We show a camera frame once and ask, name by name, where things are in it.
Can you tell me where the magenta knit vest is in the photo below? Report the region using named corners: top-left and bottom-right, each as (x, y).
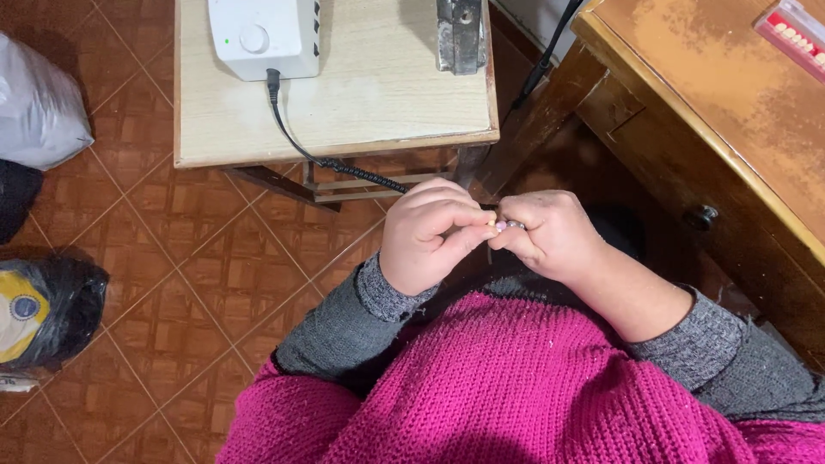
top-left (216, 290), bottom-right (825, 464)

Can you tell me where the grey metal clamp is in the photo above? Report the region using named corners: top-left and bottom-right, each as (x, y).
top-left (436, 0), bottom-right (488, 76)

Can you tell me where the person's left hand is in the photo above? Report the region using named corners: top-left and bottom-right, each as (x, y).
top-left (378, 177), bottom-right (501, 298)

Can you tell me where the black straight cable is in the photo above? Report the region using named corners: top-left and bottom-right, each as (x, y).
top-left (501, 0), bottom-right (586, 123)

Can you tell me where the person's right hand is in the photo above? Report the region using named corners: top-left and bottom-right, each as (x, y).
top-left (487, 189), bottom-right (610, 290)

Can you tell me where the black coiled cable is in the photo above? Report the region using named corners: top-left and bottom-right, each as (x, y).
top-left (266, 68), bottom-right (413, 195)

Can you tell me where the brown wooden desk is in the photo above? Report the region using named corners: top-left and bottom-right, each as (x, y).
top-left (477, 0), bottom-right (825, 375)

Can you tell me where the small light wooden table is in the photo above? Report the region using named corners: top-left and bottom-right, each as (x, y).
top-left (173, 0), bottom-right (501, 214)

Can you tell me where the dark round drawer knob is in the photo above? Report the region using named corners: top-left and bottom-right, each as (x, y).
top-left (683, 204), bottom-right (719, 232)

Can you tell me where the white control box with knob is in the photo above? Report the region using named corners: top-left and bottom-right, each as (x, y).
top-left (207, 0), bottom-right (322, 82)

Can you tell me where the red tray of artificial teeth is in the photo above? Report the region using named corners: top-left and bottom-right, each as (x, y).
top-left (753, 0), bottom-right (825, 85)

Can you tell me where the grey plastic bag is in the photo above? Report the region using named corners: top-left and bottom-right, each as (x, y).
top-left (0, 32), bottom-right (95, 172)

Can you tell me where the white paper scrap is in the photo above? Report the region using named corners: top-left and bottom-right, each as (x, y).
top-left (0, 372), bottom-right (41, 394)

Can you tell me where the black and yellow plastic bag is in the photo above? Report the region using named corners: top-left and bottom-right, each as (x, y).
top-left (0, 256), bottom-right (110, 373)

